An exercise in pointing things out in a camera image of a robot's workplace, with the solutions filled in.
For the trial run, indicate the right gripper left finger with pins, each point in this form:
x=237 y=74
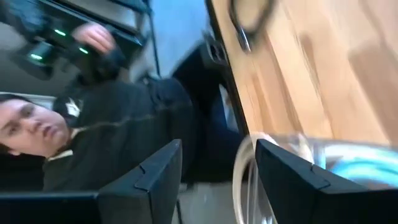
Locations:
x=146 y=199

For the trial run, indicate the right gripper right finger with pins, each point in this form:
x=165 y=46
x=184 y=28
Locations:
x=304 y=199

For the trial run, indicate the clear plastic bin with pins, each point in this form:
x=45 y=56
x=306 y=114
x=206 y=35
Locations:
x=357 y=143

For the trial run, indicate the person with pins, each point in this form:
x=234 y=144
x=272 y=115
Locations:
x=124 y=124

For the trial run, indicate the person's hand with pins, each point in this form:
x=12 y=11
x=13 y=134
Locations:
x=93 y=37

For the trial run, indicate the black aluminium table frame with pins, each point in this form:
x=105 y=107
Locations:
x=231 y=90

